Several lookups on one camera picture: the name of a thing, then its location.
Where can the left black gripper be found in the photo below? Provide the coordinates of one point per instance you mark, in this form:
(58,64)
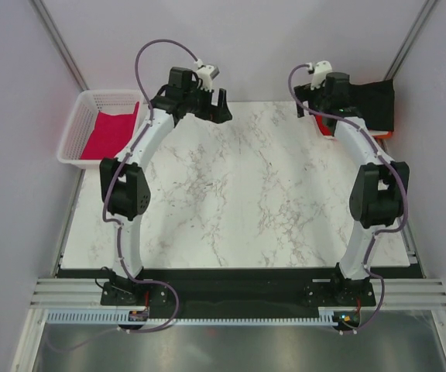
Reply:
(219,115)

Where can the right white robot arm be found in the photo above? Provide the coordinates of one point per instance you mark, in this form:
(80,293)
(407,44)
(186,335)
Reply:
(354,114)

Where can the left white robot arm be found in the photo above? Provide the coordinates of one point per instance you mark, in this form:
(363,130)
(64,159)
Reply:
(124,188)

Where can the orange folded t shirt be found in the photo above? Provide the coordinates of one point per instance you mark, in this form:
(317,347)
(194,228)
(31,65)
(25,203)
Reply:
(381,134)

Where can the aluminium front frame rail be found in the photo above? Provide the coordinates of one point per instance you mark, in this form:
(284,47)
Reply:
(400,294)

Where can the white slotted cable duct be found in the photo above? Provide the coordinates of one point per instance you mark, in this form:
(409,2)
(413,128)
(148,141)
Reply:
(129,317)

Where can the black t shirt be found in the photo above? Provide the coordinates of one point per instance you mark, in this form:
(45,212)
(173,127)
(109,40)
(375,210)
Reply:
(375,103)

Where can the right aluminium side rail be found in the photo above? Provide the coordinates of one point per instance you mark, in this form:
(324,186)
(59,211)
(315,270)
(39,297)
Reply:
(395,255)

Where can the pink t shirt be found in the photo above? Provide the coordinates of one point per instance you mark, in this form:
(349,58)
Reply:
(110,134)

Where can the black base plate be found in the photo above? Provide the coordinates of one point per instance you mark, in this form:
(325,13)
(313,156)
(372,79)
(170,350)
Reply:
(238,290)

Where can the aluminium corner post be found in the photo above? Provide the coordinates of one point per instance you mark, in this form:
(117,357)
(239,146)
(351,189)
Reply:
(422,18)
(49,25)

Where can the left aluminium corner post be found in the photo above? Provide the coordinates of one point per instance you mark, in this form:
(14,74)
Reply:
(49,25)

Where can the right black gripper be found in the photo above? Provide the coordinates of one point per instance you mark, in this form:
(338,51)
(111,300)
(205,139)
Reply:
(307,94)

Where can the right aluminium corner post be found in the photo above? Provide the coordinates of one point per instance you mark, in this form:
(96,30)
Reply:
(422,18)

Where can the red folded t shirt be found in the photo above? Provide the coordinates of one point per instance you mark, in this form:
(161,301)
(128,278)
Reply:
(321,125)

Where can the white plastic basket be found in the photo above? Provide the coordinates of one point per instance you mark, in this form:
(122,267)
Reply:
(82,119)

